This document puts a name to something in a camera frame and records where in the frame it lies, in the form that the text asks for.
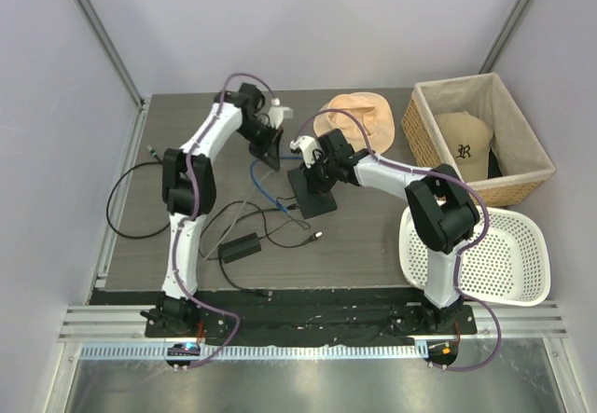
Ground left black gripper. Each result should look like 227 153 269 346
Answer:
236 119 283 171

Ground blue ethernet cable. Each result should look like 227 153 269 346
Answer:
249 154 299 213

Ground grey ethernet cable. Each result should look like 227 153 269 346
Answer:
200 170 271 260

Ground black network switch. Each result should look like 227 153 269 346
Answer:
286 168 338 220

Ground black ethernet cable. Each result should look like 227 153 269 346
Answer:
105 145 172 240

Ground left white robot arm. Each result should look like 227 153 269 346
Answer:
157 83 285 337

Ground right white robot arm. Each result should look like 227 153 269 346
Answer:
290 129 479 334

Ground peach bucket hat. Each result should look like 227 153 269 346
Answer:
313 92 396 154

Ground black power adapter brick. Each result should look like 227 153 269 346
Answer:
218 232 262 264

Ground beige baseball cap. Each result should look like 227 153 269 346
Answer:
435 112 493 183

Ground wicker basket with liner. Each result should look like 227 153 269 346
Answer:
401 73 556 208

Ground white perforated plastic basket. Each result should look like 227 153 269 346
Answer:
398 207 551 307

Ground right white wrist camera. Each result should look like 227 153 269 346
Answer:
290 135 317 169

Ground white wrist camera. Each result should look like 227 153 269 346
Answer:
267 98 294 129
290 135 317 169

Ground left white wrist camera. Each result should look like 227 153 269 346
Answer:
267 98 294 129

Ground black adapter power cord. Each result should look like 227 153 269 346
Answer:
200 200 324 298

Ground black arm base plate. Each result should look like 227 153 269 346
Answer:
141 287 478 348

